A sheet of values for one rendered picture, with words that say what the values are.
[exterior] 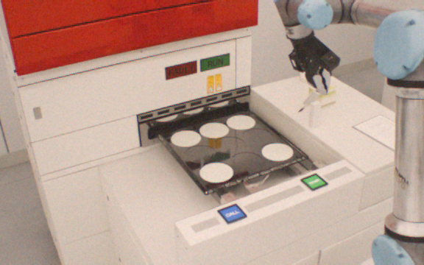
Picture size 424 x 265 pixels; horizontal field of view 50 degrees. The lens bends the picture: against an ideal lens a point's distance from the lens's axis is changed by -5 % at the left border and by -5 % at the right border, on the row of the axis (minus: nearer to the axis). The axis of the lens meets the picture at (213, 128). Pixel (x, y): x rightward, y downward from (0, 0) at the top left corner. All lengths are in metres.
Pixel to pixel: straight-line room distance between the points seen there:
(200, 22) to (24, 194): 1.85
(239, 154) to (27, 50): 0.72
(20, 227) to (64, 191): 1.13
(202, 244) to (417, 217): 0.50
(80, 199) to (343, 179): 0.91
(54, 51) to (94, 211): 0.65
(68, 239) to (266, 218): 0.87
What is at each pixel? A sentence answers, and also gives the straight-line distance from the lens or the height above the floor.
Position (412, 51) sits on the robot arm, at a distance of 0.82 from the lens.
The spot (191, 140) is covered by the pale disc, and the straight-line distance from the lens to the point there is 1.59.
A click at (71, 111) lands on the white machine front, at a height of 1.05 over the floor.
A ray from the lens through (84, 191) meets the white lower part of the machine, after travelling 1.71.
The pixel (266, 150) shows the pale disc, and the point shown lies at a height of 0.90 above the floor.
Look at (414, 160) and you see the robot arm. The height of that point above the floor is 1.28.
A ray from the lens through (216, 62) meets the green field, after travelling 1.67.
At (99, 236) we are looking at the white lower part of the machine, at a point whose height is 0.50.
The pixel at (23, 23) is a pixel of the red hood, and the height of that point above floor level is 1.37.
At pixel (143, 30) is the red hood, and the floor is 1.28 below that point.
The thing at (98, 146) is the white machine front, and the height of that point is 0.89.
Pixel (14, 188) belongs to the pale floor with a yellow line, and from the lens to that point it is 3.11.
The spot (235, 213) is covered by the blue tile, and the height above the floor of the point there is 0.96.
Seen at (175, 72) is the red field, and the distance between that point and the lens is 1.61.
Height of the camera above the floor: 1.75
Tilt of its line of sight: 31 degrees down
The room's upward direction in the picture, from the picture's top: 1 degrees counter-clockwise
